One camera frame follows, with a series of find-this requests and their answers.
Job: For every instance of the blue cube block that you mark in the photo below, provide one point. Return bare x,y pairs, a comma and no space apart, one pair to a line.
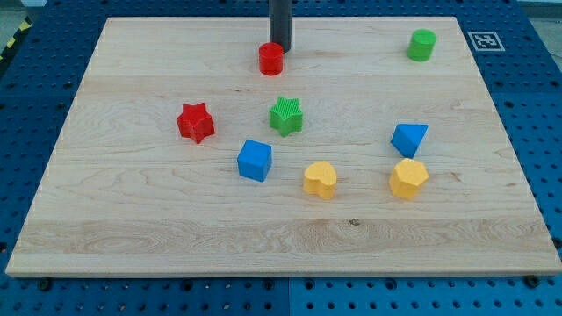
254,160

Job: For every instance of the green star block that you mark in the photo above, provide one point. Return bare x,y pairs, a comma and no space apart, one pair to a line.
285,116

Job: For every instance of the yellow heart block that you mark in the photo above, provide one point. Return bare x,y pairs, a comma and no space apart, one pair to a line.
320,179

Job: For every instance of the wooden board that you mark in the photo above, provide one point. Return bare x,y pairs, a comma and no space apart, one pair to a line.
125,195

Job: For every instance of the red star block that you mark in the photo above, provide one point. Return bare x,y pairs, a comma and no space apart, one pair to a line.
195,122

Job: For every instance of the red cylinder block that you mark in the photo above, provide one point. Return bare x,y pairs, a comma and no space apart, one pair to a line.
271,58

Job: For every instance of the yellow pentagon block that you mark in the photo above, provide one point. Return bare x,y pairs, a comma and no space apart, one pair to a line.
408,178

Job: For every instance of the blue triangle block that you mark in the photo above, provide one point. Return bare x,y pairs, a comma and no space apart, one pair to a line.
408,137

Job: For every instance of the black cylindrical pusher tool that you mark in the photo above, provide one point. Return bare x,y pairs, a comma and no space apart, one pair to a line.
280,23

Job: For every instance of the green cylinder block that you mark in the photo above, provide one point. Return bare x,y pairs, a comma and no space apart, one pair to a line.
421,45

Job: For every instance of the white fiducial marker tag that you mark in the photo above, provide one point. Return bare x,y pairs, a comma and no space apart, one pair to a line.
484,41

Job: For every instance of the yellow black hazard tape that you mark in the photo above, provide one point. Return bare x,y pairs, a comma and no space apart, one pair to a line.
16,40

